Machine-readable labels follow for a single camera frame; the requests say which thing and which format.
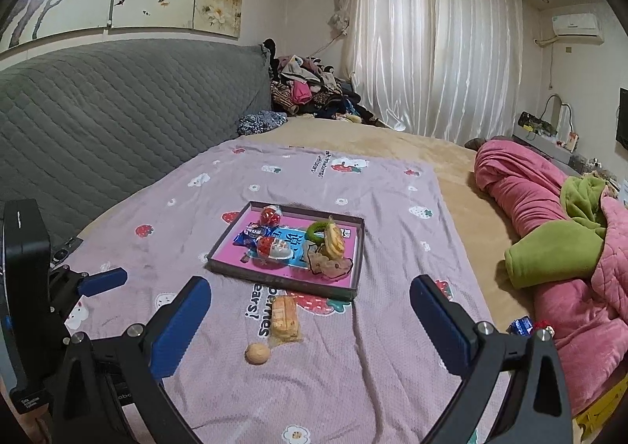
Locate orange cracker packet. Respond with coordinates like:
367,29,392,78
269,294,303,345

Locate pile of clothes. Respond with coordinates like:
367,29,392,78
262,38,380,127

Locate red white snack packet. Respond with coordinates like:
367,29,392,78
256,235,294,263

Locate green fuzzy ring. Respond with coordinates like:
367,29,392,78
305,219,339,245

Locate white sheer curtain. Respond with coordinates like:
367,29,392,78
331,0,524,146

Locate blue cookie packet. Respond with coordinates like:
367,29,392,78
233,223,276,249

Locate pink quilt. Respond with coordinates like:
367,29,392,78
473,140,628,418

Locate arched vanity mirror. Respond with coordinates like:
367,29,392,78
542,93,575,137

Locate grey quilted headboard cover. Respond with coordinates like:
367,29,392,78
0,39,274,254

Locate white air conditioner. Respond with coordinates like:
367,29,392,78
549,12,604,45

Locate round tan cookie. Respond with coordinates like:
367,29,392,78
245,342,272,367

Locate small blue snack packet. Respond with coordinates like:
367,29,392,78
508,316,536,338

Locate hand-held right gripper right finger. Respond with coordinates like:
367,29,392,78
409,274,572,444

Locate pink strawberry printed blanket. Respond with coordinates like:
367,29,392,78
49,142,512,444

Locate dark brown cushion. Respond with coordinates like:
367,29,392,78
464,135,512,151

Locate green fleece blanket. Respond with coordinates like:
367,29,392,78
505,174,620,291

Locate dark floral cloth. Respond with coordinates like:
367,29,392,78
238,111,288,137

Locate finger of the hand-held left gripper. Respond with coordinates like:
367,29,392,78
73,266,129,300

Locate black wall television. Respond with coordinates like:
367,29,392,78
615,87,628,151

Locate yellow snack packet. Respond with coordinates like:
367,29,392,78
321,217,347,261

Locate clear drawstring snack bag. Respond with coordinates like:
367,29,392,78
299,243,355,281

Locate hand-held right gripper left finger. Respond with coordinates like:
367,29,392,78
49,276,213,444

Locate shallow box with pink bottom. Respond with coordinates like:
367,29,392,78
206,200,366,302

